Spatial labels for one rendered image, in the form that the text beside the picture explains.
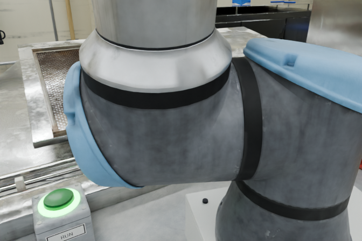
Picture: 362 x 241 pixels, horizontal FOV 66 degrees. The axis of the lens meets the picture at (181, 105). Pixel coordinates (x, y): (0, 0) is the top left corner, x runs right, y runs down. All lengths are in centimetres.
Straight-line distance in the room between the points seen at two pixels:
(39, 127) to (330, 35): 105
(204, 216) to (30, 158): 45
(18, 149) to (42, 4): 352
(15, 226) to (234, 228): 33
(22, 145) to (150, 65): 65
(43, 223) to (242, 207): 26
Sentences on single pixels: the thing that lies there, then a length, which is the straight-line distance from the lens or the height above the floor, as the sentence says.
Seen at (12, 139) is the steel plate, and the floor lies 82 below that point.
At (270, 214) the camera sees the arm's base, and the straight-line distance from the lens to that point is 29.
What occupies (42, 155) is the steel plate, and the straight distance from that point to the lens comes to 73.
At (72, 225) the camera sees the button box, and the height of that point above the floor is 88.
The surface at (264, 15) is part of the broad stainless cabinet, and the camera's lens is 302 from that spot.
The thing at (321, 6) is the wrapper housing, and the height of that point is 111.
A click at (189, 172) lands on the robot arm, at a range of 23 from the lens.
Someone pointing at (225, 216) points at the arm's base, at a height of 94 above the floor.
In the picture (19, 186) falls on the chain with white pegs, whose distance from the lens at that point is 58.
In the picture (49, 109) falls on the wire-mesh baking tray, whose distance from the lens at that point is 74.
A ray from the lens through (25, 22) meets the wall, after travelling 421.
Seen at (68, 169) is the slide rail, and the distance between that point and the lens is 60.
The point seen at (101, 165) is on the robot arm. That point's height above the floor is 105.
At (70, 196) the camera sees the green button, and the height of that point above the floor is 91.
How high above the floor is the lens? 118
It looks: 23 degrees down
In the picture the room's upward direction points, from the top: straight up
